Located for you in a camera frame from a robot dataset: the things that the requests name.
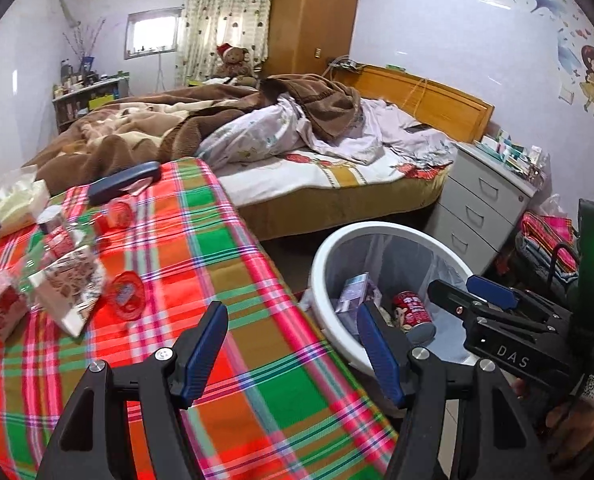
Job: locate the black phone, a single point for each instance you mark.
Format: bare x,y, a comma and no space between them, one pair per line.
418,128

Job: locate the patterned curtain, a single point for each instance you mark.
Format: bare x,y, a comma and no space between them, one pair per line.
222,10

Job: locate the red tin can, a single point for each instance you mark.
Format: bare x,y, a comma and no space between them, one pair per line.
412,310
127,295

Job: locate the white trash bin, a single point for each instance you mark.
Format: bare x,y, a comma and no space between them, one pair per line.
322,280

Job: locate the white and purple carton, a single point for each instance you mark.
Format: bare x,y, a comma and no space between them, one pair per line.
352,292

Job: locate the grey nightstand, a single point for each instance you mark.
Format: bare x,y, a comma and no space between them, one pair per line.
477,200

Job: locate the air conditioner pipe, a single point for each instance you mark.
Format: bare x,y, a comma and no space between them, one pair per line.
67,5

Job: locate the dried flower branches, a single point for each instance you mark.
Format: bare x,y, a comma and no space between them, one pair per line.
84,40

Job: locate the wooden bed headboard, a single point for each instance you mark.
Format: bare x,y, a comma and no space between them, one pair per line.
447,100

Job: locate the person's right hand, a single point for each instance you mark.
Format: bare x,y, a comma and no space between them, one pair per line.
567,420

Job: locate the cartoon wall sticker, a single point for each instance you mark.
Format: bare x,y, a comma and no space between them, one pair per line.
592,70

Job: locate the brown blanket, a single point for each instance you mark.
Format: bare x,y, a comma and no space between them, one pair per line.
142,130

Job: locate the clear plastic bag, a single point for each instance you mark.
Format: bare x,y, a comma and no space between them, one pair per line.
557,207

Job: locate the red and white carton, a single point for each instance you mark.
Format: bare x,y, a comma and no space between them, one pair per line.
2,312

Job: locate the dark blue long case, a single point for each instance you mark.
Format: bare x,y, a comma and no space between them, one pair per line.
122,180

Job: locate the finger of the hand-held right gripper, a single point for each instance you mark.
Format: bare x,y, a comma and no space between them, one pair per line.
492,290
449,297

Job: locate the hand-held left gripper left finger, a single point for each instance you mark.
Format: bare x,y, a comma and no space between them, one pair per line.
204,355

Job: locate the pale quilt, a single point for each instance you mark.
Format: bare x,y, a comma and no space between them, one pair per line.
377,130

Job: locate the pile of folded cloth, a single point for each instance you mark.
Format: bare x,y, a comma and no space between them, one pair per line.
542,235

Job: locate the tissue box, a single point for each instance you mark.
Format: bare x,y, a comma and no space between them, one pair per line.
17,205

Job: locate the group of small boxes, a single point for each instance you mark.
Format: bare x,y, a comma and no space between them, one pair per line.
512,152

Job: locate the floral bed sheet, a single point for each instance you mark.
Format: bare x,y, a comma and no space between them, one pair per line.
327,180

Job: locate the window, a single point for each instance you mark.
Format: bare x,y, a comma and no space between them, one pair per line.
152,35

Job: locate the brown teddy bear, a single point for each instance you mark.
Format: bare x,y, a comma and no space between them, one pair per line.
234,62

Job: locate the shelf unit with bottles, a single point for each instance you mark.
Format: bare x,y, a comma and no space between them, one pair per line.
87,105

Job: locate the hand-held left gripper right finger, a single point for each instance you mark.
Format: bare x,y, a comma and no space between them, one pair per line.
377,355

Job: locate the patterned paper bag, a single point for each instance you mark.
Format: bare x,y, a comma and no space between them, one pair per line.
72,285

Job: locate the power strip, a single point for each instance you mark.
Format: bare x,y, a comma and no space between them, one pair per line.
347,65

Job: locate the plaid tablecloth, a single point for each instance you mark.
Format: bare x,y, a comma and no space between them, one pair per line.
202,260

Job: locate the small red cup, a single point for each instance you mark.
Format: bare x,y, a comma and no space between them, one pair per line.
121,212

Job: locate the clear plastic bottle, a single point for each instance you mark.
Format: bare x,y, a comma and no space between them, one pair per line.
59,242

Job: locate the wooden wardrobe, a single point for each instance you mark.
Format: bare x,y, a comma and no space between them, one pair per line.
312,15

